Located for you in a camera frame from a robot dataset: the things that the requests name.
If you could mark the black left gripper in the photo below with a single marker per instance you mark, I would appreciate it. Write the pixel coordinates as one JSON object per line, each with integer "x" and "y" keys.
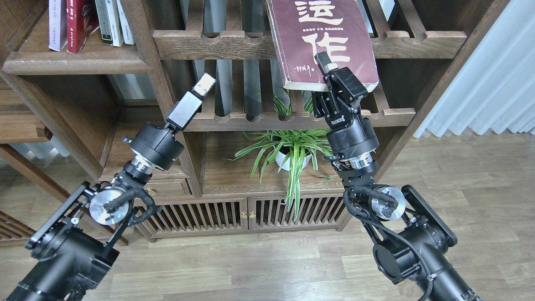
{"x": 157, "y": 148}

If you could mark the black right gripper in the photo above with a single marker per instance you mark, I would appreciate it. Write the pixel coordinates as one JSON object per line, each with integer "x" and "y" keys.
{"x": 351, "y": 136}

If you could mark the maroon book with white characters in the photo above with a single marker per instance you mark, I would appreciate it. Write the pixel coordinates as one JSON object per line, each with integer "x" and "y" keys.
{"x": 303, "y": 28}

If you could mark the red paperback book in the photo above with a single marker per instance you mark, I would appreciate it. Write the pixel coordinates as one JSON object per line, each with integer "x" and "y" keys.
{"x": 82, "y": 20}

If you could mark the white lavender paperback book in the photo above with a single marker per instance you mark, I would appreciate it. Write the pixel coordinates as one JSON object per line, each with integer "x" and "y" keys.
{"x": 57, "y": 24}

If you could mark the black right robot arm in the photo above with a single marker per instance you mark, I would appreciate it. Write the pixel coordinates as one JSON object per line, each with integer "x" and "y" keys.
{"x": 409, "y": 238}

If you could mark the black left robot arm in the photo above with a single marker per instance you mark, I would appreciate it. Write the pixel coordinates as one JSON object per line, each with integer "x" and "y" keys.
{"x": 75, "y": 247}

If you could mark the dark wooden bookshelf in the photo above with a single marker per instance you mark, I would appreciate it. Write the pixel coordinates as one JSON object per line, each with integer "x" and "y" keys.
{"x": 92, "y": 99}

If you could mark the white upright book right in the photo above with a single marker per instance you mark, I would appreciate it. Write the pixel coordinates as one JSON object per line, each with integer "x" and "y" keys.
{"x": 126, "y": 31}

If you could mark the white upright book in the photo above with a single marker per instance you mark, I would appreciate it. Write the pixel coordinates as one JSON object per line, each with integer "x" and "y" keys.
{"x": 126, "y": 31}
{"x": 114, "y": 22}

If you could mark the green spider plant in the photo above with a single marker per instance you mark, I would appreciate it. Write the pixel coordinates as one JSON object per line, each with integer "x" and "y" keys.
{"x": 268, "y": 143}

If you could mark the white plant pot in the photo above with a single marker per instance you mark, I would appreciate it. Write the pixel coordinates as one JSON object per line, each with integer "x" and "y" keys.
{"x": 284, "y": 159}

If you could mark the white upright book middle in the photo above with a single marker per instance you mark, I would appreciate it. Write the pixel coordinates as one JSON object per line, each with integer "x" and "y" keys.
{"x": 114, "y": 22}

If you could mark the small wooden drawer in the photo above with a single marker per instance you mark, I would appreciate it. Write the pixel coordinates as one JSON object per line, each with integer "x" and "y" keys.
{"x": 168, "y": 188}

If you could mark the grey upright book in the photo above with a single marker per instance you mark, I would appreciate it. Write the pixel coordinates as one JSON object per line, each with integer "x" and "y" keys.
{"x": 104, "y": 25}

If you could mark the left slatted cabinet door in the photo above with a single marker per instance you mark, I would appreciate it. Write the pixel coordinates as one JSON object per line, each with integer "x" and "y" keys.
{"x": 197, "y": 218}

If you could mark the slatted cabinet door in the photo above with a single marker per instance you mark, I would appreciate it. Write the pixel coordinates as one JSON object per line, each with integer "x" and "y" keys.
{"x": 197, "y": 218}
{"x": 318, "y": 211}

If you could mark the right slatted cabinet door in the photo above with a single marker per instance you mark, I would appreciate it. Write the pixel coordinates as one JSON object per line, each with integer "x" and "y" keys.
{"x": 318, "y": 211}

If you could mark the white window curtain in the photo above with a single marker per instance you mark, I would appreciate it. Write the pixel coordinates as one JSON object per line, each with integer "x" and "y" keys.
{"x": 495, "y": 89}

